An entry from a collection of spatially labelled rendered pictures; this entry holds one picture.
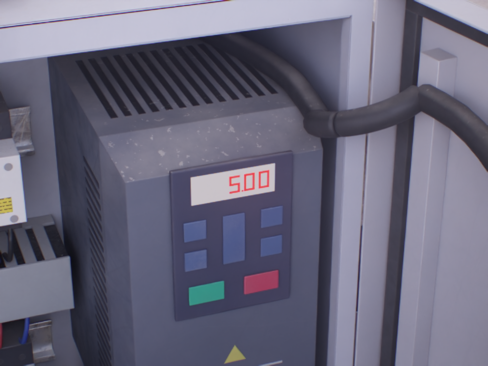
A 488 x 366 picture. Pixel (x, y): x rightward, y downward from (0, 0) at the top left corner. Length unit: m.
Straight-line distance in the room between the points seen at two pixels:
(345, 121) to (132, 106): 0.13
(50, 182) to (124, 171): 0.19
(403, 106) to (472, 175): 0.05
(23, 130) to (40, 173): 0.03
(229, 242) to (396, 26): 0.15
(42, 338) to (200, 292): 0.23
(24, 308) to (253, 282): 0.17
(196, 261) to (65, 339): 0.24
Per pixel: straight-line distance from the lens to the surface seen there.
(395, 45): 0.60
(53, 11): 0.54
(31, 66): 0.73
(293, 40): 0.69
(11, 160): 0.66
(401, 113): 0.57
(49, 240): 0.75
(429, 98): 0.56
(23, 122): 0.75
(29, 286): 0.74
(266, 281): 0.64
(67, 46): 0.54
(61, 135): 0.73
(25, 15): 0.54
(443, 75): 0.57
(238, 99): 0.64
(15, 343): 0.76
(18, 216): 0.68
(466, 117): 0.55
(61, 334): 0.84
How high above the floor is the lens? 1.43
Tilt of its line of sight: 28 degrees down
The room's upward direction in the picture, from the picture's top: straight up
